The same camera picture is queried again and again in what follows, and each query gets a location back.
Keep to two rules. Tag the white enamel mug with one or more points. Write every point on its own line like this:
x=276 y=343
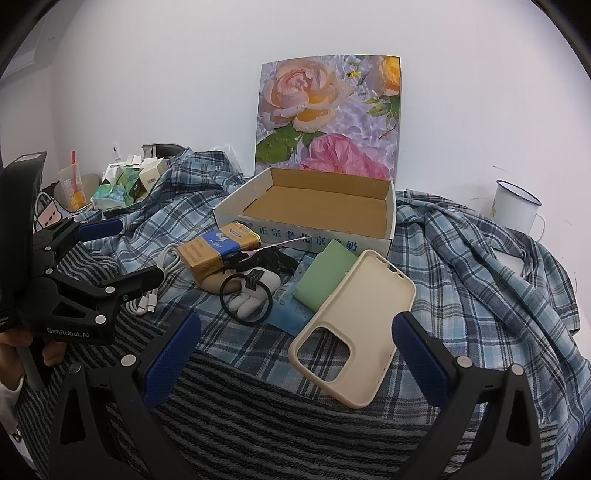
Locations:
x=516 y=208

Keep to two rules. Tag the blue plaid shirt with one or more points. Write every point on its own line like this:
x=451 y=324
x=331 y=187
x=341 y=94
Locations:
x=495 y=295

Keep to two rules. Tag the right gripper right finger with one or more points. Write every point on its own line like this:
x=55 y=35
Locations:
x=422 y=357

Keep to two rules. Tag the orange white tube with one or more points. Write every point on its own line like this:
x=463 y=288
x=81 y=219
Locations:
x=72 y=185

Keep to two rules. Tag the striped grey towel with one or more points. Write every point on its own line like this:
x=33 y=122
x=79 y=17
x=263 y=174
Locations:
x=221 y=423

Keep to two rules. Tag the blue plastic packet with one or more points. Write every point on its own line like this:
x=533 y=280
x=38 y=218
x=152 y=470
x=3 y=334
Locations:
x=289 y=314

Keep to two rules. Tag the white cardboard box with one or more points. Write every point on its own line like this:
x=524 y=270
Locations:
x=308 y=209

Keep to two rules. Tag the white plush hair ornament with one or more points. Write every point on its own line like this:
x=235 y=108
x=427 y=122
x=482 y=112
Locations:
x=254 y=293

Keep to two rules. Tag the rose flower painting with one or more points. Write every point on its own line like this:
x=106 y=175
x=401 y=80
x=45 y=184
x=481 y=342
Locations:
x=331 y=113

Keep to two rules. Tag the black clip with pink strap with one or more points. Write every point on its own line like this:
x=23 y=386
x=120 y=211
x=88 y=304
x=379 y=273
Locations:
x=272 y=259

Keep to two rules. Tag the gold cigarette pack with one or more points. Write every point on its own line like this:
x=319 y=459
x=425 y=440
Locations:
x=204 y=255

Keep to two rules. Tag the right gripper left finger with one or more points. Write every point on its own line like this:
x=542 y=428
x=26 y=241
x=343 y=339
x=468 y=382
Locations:
x=173 y=357

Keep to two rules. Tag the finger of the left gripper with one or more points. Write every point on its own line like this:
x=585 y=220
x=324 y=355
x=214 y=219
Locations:
x=56 y=240
x=71 y=298

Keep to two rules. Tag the beige phone case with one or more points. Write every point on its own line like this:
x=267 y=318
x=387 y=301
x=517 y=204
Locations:
x=360 y=313

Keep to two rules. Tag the beige round silicone cover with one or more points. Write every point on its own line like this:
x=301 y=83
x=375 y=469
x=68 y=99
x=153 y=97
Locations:
x=212 y=283

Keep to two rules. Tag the pile of small boxes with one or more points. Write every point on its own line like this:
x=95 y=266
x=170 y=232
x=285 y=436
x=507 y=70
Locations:
x=124 y=183

